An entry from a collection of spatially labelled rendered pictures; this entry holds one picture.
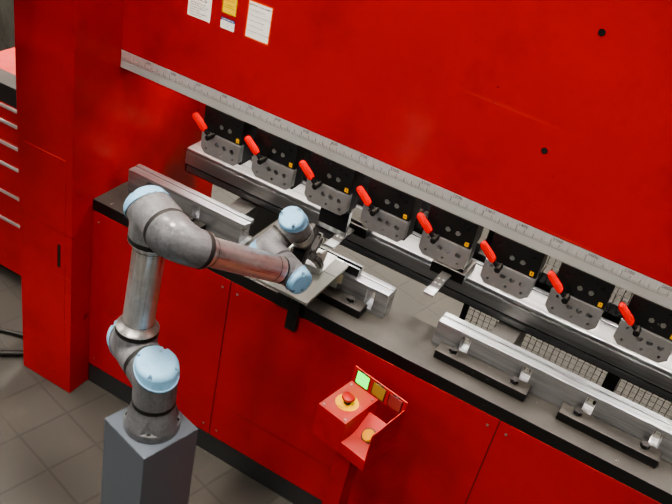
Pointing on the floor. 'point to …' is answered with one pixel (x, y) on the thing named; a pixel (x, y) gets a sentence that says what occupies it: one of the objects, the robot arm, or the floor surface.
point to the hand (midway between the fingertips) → (310, 264)
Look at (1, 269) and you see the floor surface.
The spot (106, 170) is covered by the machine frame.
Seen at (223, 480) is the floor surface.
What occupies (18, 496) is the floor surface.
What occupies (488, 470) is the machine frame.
